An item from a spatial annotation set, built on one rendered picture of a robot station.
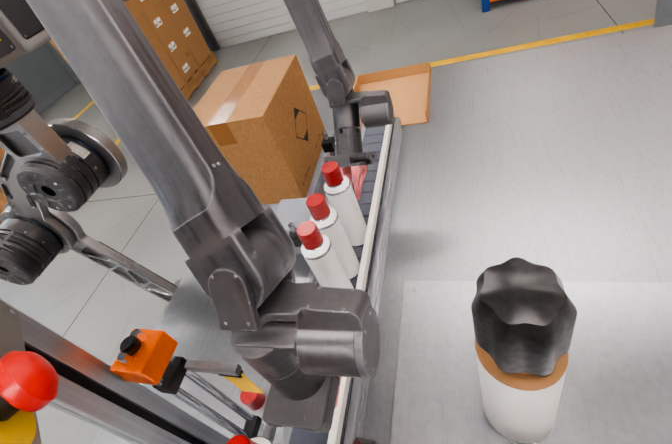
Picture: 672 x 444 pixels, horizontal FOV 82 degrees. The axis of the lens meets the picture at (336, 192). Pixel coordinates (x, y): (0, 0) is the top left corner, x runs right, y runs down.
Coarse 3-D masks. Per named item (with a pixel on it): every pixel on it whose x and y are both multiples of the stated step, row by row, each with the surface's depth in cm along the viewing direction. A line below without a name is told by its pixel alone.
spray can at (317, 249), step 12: (300, 228) 60; (312, 228) 59; (312, 240) 59; (324, 240) 62; (312, 252) 61; (324, 252) 61; (312, 264) 62; (324, 264) 62; (336, 264) 64; (324, 276) 64; (336, 276) 65
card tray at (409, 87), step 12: (384, 72) 136; (396, 72) 136; (408, 72) 135; (420, 72) 134; (360, 84) 142; (372, 84) 139; (384, 84) 136; (396, 84) 134; (408, 84) 131; (420, 84) 129; (396, 96) 128; (408, 96) 126; (420, 96) 124; (396, 108) 123; (408, 108) 121; (420, 108) 119; (360, 120) 124; (408, 120) 116; (420, 120) 114
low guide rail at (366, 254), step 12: (384, 144) 97; (384, 156) 94; (384, 168) 93; (372, 204) 83; (372, 216) 81; (372, 228) 78; (372, 240) 78; (360, 264) 73; (360, 276) 71; (360, 288) 69; (348, 384) 59; (336, 408) 56; (336, 420) 54; (336, 432) 53
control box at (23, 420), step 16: (0, 304) 31; (0, 320) 29; (16, 320) 31; (0, 336) 28; (16, 336) 29; (0, 352) 26; (16, 416) 23; (32, 416) 24; (0, 432) 21; (16, 432) 22; (32, 432) 23
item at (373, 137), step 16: (368, 128) 111; (384, 128) 109; (368, 144) 105; (368, 176) 96; (384, 176) 94; (368, 192) 92; (368, 208) 88; (368, 272) 75; (352, 384) 63; (304, 432) 58
